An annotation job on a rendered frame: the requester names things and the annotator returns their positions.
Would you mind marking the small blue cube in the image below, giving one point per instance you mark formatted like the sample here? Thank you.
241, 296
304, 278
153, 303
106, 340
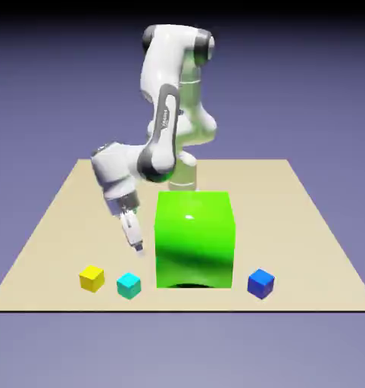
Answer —
260, 283

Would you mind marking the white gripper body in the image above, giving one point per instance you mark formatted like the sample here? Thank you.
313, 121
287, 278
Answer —
131, 228

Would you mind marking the large green box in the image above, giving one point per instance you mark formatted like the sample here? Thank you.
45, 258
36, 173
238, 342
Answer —
194, 239

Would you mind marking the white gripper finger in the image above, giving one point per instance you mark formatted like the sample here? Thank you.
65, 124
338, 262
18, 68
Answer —
139, 249

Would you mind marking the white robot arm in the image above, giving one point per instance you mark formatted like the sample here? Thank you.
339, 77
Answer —
161, 72

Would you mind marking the small cyan cube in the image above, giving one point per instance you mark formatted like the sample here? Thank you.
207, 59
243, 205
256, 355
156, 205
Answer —
129, 285

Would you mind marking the small yellow cube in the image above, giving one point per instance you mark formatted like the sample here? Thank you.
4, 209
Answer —
91, 279

